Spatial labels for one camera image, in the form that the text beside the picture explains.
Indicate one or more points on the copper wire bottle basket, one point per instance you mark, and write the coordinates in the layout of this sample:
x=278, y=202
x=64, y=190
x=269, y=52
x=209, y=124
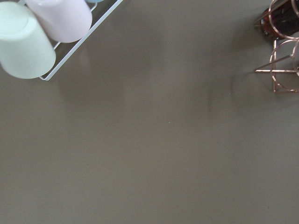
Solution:
x=284, y=58

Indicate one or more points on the white cup rack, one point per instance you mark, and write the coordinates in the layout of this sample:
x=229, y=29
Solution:
x=100, y=11

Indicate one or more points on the pink cup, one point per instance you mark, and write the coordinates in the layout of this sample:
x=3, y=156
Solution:
x=62, y=20

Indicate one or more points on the white cup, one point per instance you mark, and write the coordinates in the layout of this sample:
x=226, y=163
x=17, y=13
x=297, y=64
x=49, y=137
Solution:
x=25, y=50

